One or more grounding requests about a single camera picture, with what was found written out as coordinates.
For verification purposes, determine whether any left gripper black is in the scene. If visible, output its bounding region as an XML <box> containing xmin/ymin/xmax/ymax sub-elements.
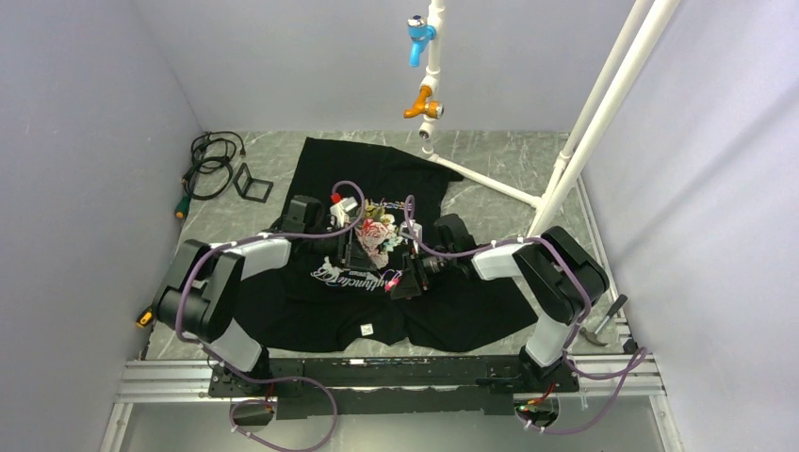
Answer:
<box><xmin>305</xmin><ymin>222</ymin><xmax>377</xmax><ymax>272</ymax></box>

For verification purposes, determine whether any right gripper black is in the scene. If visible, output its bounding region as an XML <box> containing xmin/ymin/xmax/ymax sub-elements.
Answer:
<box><xmin>391</xmin><ymin>245</ymin><xmax>456</xmax><ymax>300</ymax></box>

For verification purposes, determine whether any black floral print t-shirt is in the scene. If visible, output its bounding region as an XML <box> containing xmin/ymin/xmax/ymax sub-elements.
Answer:
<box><xmin>235</xmin><ymin>138</ymin><xmax>537</xmax><ymax>352</ymax></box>

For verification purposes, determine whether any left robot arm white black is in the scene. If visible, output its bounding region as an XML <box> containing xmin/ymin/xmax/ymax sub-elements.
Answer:
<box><xmin>139</xmin><ymin>193</ymin><xmax>371</xmax><ymax>396</ymax></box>

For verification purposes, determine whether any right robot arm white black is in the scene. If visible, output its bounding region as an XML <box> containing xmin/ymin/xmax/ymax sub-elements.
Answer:
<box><xmin>385</xmin><ymin>214</ymin><xmax>610</xmax><ymax>391</ymax></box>

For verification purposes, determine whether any orange tap valve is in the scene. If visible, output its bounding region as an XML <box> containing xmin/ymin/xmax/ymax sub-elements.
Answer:
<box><xmin>402</xmin><ymin>85</ymin><xmax>445</xmax><ymax>120</ymax></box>

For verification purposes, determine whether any claw hammer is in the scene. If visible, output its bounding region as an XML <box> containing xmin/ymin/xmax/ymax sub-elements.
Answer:
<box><xmin>579</xmin><ymin>294</ymin><xmax>628</xmax><ymax>347</ymax></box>

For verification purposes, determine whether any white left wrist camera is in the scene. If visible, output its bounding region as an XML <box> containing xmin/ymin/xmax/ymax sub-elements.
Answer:
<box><xmin>329</xmin><ymin>193</ymin><xmax>359</xmax><ymax>229</ymax></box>

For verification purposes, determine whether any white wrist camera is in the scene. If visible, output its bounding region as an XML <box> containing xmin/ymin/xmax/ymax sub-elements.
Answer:
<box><xmin>329</xmin><ymin>193</ymin><xmax>359</xmax><ymax>229</ymax></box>
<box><xmin>398</xmin><ymin>220</ymin><xmax>423</xmax><ymax>241</ymax></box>

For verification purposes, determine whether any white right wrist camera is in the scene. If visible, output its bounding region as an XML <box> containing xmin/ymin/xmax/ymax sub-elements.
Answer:
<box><xmin>398</xmin><ymin>220</ymin><xmax>423</xmax><ymax>241</ymax></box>

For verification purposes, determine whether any black rectangular frame stand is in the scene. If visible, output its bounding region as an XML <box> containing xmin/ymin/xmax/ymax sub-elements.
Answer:
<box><xmin>233</xmin><ymin>163</ymin><xmax>274</xmax><ymax>203</ymax></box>

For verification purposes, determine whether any coiled black cable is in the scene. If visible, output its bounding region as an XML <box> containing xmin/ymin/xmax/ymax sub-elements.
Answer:
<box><xmin>181</xmin><ymin>131</ymin><xmax>247</xmax><ymax>202</ymax></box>

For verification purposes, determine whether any green orange handled screwdriver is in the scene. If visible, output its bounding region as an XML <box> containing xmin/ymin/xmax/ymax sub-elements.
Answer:
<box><xmin>174</xmin><ymin>196</ymin><xmax>191</xmax><ymax>219</ymax></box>

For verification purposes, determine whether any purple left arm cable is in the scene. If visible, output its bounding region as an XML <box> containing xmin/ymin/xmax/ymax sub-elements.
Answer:
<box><xmin>173</xmin><ymin>181</ymin><xmax>367</xmax><ymax>452</ymax></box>

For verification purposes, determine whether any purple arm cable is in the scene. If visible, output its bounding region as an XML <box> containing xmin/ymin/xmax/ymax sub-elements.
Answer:
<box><xmin>402</xmin><ymin>194</ymin><xmax>650</xmax><ymax>437</ymax></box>
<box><xmin>173</xmin><ymin>181</ymin><xmax>367</xmax><ymax>452</ymax></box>

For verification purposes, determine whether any yellow black handled screwdriver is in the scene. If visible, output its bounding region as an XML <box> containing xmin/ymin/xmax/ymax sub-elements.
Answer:
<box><xmin>136</xmin><ymin>307</ymin><xmax>155</xmax><ymax>329</ymax></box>

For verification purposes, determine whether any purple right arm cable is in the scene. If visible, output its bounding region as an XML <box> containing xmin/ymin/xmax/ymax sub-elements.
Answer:
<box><xmin>402</xmin><ymin>194</ymin><xmax>650</xmax><ymax>437</ymax></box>

